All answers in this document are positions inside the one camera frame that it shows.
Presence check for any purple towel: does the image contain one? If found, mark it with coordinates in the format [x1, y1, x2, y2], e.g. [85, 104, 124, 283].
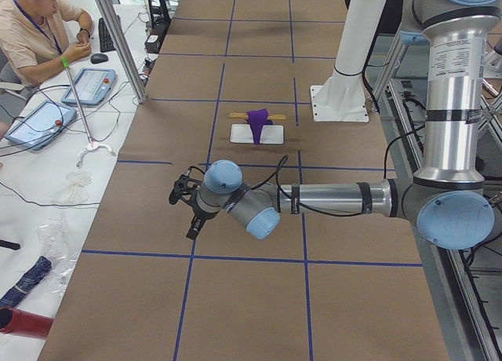
[246, 108, 273, 145]

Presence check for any seated person beige shirt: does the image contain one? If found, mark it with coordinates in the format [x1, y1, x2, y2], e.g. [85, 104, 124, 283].
[0, 0, 94, 137]

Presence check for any white crumpled cloth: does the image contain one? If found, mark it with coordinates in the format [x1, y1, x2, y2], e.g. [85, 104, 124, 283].
[50, 171, 92, 205]

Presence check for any right wooden rack rod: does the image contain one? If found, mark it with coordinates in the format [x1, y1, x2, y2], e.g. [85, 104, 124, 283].
[229, 112, 287, 121]

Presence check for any folded dark blue umbrella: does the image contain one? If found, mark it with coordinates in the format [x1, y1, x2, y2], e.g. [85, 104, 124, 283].
[1, 256, 52, 308]

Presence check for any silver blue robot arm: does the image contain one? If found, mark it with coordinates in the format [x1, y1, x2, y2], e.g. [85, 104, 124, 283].
[187, 0, 501, 250]

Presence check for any metal reacher grabber stick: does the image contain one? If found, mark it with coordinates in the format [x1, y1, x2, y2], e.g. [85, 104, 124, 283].
[60, 56, 116, 168]

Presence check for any black computer mouse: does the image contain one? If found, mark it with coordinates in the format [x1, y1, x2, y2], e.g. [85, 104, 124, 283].
[90, 53, 109, 64]

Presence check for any teach pendant tablet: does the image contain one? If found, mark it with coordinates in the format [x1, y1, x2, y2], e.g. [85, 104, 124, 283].
[67, 67, 116, 106]
[5, 100, 76, 151]

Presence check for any aluminium frame rack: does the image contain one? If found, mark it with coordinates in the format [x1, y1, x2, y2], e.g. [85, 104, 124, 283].
[370, 33, 501, 360]

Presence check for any black keyboard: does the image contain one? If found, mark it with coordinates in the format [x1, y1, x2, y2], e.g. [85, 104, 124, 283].
[98, 17, 115, 53]

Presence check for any white towel rack base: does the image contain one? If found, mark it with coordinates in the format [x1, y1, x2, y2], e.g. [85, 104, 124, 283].
[230, 124, 284, 145]

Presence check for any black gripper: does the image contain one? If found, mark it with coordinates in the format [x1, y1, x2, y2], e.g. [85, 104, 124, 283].
[186, 199, 216, 240]

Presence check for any lower teach pendant tablet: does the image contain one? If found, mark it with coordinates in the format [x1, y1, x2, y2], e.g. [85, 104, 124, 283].
[5, 100, 76, 151]

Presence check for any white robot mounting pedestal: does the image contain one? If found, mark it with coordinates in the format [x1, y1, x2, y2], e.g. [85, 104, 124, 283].
[311, 0, 387, 122]

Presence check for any clear plastic bag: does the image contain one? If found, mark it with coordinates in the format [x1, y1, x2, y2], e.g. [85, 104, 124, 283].
[36, 219, 78, 297]

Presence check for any aluminium frame post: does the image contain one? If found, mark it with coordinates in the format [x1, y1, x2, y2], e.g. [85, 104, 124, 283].
[95, 0, 147, 104]

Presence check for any red cylinder tube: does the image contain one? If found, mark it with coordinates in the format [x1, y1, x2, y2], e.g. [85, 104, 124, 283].
[1, 307, 53, 339]

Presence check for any upper teach pendant tablet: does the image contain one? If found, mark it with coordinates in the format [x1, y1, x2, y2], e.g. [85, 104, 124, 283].
[67, 67, 116, 106]

